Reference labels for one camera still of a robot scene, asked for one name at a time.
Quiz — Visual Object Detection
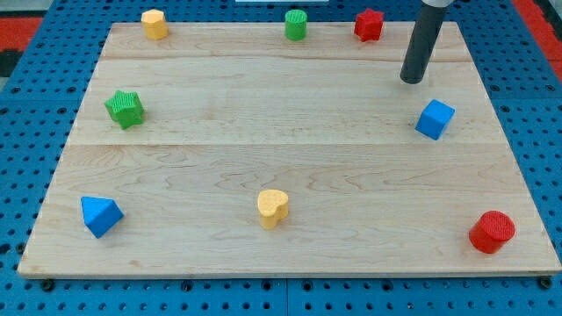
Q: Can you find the blue cube block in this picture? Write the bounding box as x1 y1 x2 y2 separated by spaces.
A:
415 99 456 140

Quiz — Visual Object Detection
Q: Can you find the blue triangular prism block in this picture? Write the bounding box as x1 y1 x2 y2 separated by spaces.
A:
80 197 124 239

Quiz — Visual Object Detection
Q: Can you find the red star block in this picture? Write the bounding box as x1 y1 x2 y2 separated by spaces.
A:
354 8 385 42

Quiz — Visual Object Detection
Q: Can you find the yellow heart block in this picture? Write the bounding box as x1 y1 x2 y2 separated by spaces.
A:
257 189 289 230

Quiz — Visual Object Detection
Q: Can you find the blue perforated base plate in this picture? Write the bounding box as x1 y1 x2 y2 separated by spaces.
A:
1 0 561 315

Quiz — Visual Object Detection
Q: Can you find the yellow hexagon block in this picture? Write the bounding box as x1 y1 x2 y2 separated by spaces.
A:
141 9 169 40

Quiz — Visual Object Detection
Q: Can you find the green cylinder block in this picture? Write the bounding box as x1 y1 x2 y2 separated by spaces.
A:
285 9 307 41

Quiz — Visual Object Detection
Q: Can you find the light wooden board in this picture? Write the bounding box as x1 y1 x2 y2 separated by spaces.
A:
18 22 561 279

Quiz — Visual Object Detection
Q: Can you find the green star block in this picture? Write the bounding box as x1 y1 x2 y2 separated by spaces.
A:
104 90 144 130

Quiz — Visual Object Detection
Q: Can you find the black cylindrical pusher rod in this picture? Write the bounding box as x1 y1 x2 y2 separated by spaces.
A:
400 0 453 84

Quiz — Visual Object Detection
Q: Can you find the red cylinder block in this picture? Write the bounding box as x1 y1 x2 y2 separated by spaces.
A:
469 210 516 254

